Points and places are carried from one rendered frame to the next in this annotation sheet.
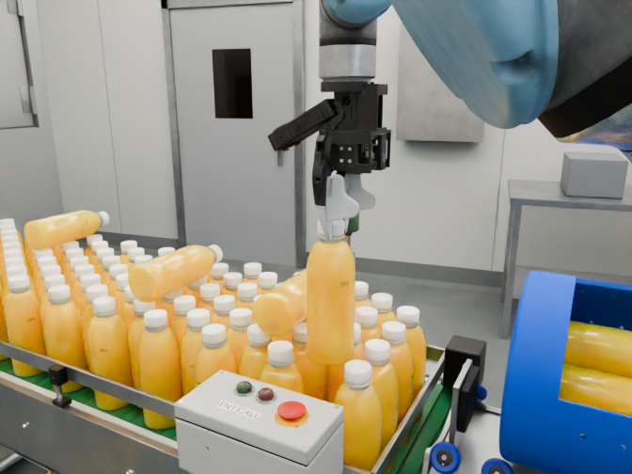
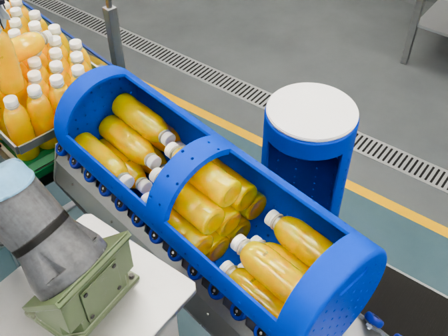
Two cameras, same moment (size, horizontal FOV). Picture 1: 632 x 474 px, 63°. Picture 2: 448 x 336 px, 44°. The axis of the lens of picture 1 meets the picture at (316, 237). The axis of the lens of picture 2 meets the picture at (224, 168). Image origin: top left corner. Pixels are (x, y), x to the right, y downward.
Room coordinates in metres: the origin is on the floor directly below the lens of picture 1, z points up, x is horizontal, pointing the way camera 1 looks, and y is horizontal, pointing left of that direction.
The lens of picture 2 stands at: (-0.34, -1.03, 2.08)
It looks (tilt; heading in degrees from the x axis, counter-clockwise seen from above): 45 degrees down; 18
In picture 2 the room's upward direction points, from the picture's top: straight up
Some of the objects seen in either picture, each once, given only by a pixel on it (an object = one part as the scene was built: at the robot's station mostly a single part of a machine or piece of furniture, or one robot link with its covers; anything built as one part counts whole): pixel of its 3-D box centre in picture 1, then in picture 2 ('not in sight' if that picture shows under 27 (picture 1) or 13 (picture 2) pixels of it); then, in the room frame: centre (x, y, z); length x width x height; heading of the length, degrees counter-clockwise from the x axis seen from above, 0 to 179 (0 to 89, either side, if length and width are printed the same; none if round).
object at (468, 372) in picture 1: (465, 407); not in sight; (0.75, -0.24, 0.99); 0.10 x 0.02 x 0.12; 152
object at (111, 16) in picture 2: not in sight; (128, 125); (1.25, -0.08, 0.55); 0.04 x 0.04 x 1.10; 62
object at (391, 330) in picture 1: (393, 330); (56, 79); (0.79, -0.13, 1.10); 0.04 x 0.04 x 0.02
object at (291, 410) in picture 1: (292, 411); not in sight; (0.56, 0.03, 1.11); 0.04 x 0.04 x 0.01
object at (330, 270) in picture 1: (330, 295); (3, 59); (0.73, -0.02, 1.19); 0.07 x 0.07 x 0.20
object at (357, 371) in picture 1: (357, 371); (11, 101); (0.66, -0.06, 1.10); 0.04 x 0.04 x 0.02
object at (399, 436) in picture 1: (417, 407); (77, 121); (0.78, -0.17, 0.96); 0.40 x 0.01 x 0.03; 152
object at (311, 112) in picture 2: not in sight; (312, 111); (0.98, -0.87, 1.03); 0.28 x 0.28 x 0.01
